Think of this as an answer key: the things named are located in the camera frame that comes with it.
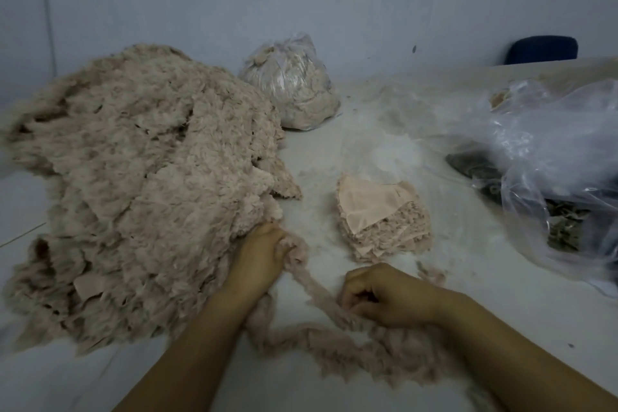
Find beige fur pile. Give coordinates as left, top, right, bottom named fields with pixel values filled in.
left=489, top=59, right=618, bottom=111

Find beige scrap strips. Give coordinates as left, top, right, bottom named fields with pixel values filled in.
left=241, top=238, right=469, bottom=389

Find large pile beige fabric scraps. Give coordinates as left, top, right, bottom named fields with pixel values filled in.
left=0, top=44, right=303, bottom=355

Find clear bag of beige scraps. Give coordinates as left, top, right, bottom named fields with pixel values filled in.
left=239, top=33, right=343, bottom=133

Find person's right forearm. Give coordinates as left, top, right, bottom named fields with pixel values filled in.
left=435, top=293, right=618, bottom=412

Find large clear plastic bag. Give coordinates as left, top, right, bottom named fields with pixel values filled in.
left=463, top=73, right=618, bottom=287

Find person's left hand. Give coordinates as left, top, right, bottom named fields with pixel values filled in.
left=220, top=221, right=303, bottom=310

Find person's right hand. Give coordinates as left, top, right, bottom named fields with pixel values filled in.
left=338, top=263, right=455, bottom=331

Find blue chair back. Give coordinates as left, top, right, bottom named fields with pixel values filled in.
left=504, top=35, right=581, bottom=66

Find person's left forearm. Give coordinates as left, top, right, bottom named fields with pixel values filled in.
left=114, top=291, right=257, bottom=412

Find stack of sorted beige pieces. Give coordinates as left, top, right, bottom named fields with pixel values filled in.
left=334, top=173, right=435, bottom=264

